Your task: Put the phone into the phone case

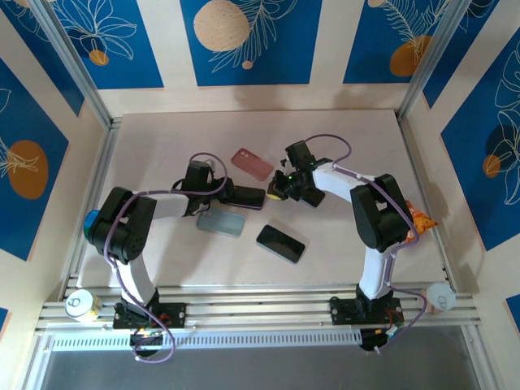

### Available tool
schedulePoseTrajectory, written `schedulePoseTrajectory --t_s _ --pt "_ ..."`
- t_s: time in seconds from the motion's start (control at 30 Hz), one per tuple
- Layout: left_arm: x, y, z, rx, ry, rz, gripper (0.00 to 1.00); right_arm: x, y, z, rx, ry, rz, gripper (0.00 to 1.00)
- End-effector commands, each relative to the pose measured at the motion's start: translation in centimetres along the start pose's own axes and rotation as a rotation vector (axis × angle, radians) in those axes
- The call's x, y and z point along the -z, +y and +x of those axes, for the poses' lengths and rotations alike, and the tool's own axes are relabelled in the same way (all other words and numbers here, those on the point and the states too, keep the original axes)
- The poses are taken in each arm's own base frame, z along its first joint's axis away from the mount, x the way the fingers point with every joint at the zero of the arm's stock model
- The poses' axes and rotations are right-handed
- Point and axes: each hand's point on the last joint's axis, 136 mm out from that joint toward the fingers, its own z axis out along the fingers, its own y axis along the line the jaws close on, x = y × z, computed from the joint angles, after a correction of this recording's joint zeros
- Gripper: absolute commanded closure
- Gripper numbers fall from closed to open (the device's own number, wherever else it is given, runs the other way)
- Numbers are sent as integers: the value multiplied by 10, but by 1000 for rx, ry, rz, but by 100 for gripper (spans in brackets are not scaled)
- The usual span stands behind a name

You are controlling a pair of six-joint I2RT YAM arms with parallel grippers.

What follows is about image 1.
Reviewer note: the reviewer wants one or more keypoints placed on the black phone case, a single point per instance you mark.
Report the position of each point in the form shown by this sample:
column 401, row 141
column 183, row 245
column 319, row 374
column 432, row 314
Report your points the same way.
column 239, row 189

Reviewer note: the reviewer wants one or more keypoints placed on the black smartphone purple edge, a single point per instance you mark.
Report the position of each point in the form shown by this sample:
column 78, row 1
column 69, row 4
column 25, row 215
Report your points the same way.
column 250, row 198

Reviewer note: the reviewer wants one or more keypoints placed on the grey-blue phone case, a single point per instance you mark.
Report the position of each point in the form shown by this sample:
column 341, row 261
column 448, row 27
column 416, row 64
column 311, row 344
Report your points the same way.
column 223, row 223

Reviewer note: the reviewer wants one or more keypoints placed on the pink phone case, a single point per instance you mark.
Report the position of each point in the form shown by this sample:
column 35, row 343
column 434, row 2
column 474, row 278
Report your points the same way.
column 252, row 163

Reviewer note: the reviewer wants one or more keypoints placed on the black smartphone teal edge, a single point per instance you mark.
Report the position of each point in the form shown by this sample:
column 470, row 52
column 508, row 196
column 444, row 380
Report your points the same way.
column 281, row 243

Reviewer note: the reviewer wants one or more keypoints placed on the black base plate left arm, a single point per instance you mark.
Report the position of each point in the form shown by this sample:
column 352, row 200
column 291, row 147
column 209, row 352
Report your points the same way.
column 174, row 315

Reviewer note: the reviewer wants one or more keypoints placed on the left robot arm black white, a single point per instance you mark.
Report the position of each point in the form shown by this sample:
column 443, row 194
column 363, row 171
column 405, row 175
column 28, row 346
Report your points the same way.
column 122, row 231

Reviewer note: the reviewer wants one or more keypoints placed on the black base plate right arm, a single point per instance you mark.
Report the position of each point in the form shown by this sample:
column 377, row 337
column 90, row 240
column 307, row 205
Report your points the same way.
column 341, row 313

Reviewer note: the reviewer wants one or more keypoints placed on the blue round object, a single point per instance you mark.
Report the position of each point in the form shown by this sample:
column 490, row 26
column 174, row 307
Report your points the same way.
column 90, row 221

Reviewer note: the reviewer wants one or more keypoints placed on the orange snack bag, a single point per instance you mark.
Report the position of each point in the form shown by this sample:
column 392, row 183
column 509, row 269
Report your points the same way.
column 422, row 221

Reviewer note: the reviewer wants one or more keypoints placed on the black electronics board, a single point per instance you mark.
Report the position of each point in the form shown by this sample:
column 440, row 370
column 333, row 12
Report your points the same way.
column 371, row 341
column 146, row 343

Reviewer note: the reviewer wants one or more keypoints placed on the yellow drink can silver lid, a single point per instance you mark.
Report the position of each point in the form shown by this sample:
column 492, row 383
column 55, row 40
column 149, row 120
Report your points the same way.
column 81, row 305

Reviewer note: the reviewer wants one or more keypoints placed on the paper cup with white lid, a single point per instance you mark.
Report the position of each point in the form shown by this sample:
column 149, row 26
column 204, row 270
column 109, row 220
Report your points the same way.
column 440, row 298

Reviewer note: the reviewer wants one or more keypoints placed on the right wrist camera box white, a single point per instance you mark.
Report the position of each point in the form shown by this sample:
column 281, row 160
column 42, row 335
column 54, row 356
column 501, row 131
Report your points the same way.
column 285, row 164

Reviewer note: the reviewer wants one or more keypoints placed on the aluminium side rail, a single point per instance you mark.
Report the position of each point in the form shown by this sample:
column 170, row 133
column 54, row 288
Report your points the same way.
column 411, row 158
column 103, row 162

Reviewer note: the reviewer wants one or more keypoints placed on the aluminium rail frame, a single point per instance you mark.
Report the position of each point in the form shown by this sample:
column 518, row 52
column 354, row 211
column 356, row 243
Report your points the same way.
column 260, row 300

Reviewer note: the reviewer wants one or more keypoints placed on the aluminium corner post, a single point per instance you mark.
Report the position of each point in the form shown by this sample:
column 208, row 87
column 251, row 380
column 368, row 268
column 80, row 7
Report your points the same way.
column 74, row 61
column 430, row 61

